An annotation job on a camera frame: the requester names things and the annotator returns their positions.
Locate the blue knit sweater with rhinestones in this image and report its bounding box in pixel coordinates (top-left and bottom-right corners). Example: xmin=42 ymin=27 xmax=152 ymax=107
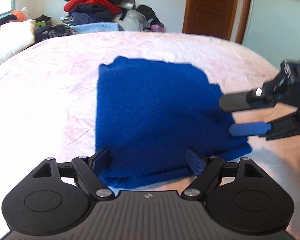
xmin=95 ymin=57 xmax=251 ymax=189

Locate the dark navy clothes pile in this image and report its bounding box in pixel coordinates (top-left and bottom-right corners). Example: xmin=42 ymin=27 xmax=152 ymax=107
xmin=69 ymin=3 xmax=114 ymax=25

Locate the white wardrobe door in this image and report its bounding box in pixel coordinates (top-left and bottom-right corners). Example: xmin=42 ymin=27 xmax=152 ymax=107
xmin=243 ymin=0 xmax=300 ymax=67

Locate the pink floral bed blanket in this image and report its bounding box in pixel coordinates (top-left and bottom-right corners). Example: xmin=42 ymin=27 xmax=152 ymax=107
xmin=0 ymin=31 xmax=300 ymax=239

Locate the brown wooden door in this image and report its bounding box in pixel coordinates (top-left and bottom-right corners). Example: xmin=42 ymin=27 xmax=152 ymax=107
xmin=182 ymin=0 xmax=251 ymax=44

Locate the leopard print garment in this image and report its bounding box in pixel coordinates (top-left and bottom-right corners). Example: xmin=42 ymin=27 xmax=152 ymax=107
xmin=34 ymin=24 xmax=73 ymax=41

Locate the light blue quilted blanket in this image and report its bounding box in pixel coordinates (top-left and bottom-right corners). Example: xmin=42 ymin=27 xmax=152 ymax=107
xmin=70 ymin=22 xmax=125 ymax=34

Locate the white quilted puffer jacket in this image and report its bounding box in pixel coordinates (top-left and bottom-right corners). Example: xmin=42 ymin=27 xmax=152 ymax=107
xmin=0 ymin=19 xmax=36 ymax=65

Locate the green plastic item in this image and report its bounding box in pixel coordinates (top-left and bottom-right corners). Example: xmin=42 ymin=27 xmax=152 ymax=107
xmin=36 ymin=21 xmax=46 ymax=28

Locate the orange garment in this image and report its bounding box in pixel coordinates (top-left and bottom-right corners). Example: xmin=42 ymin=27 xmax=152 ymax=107
xmin=11 ymin=10 xmax=30 ymax=22

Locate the black garment pile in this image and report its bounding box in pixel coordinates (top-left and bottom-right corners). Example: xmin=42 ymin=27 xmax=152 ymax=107
xmin=0 ymin=14 xmax=17 ymax=26

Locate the red garment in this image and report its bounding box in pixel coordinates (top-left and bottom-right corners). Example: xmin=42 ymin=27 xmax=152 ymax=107
xmin=64 ymin=0 xmax=121 ymax=15

